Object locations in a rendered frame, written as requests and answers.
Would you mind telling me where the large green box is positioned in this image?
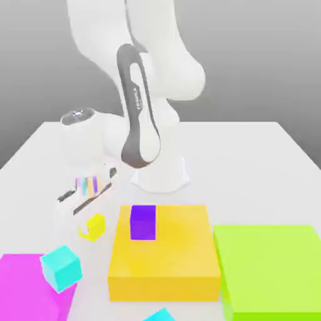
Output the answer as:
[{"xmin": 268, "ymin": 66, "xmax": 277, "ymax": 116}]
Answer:
[{"xmin": 213, "ymin": 224, "xmax": 321, "ymax": 321}]

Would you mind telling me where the small cyan cube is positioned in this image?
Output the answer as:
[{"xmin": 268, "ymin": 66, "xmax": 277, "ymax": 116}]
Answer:
[
  {"xmin": 39, "ymin": 245, "xmax": 83, "ymax": 294},
  {"xmin": 142, "ymin": 307, "xmax": 176, "ymax": 321}
]

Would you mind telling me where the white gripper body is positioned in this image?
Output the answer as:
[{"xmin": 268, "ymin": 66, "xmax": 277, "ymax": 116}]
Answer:
[{"xmin": 52, "ymin": 181, "xmax": 117, "ymax": 233}]

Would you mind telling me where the large orange box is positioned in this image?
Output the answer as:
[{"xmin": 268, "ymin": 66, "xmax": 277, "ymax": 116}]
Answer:
[{"xmin": 107, "ymin": 204, "xmax": 222, "ymax": 302}]

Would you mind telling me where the small purple cube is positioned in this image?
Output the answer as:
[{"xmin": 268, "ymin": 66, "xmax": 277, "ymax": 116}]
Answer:
[{"xmin": 129, "ymin": 204, "xmax": 157, "ymax": 241}]

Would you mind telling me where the small yellow cube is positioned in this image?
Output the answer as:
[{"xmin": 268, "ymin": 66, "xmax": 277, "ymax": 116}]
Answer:
[{"xmin": 78, "ymin": 213, "xmax": 107, "ymax": 242}]

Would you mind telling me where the large magenta box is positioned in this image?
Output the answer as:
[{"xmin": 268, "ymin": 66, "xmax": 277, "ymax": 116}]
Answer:
[{"xmin": 0, "ymin": 253, "xmax": 78, "ymax": 321}]

